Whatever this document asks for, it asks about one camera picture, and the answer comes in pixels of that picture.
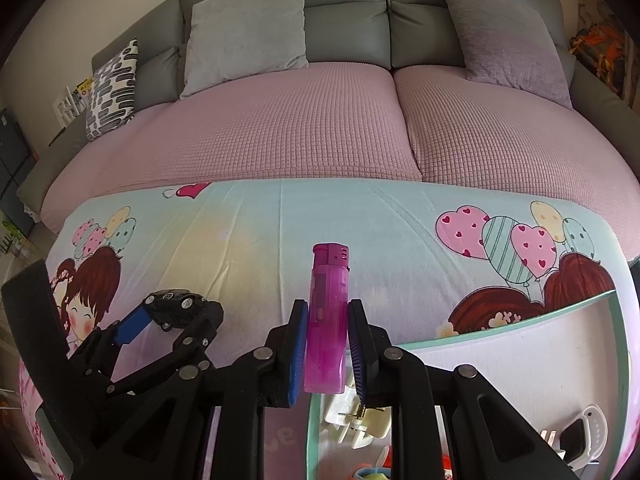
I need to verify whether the black white patterned cushion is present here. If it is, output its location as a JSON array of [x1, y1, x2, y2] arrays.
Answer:
[[86, 38, 139, 142]]

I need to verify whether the books and white rack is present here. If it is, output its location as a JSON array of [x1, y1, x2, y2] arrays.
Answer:
[[52, 77, 92, 128]]

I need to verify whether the white power adapter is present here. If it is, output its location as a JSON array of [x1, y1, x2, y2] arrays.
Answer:
[[540, 429, 565, 460]]

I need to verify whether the teal shallow cardboard tray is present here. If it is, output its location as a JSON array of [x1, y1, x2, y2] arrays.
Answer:
[[305, 286, 630, 480]]

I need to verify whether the grey sofa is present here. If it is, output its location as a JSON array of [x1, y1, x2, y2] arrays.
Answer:
[[14, 0, 639, 258]]

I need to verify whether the white hair claw clip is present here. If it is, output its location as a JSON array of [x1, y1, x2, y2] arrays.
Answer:
[[323, 373, 392, 450]]

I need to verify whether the orange bag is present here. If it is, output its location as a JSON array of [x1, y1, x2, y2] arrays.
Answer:
[[570, 6, 626, 98]]

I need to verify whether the purple grey cushion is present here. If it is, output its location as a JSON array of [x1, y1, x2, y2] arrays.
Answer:
[[445, 0, 572, 108]]

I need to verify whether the dark blue cabinet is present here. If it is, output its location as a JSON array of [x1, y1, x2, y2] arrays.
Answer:
[[0, 108, 36, 237]]

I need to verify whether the black toy car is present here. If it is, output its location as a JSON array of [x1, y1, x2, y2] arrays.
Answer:
[[143, 289, 205, 332]]

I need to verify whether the purple lighter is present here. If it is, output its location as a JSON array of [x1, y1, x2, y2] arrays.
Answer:
[[304, 243, 349, 394]]

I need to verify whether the white smart watch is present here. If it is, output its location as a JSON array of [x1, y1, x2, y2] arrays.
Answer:
[[559, 404, 608, 471]]

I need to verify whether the light grey cushion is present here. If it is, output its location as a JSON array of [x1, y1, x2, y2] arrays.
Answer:
[[180, 0, 308, 99]]

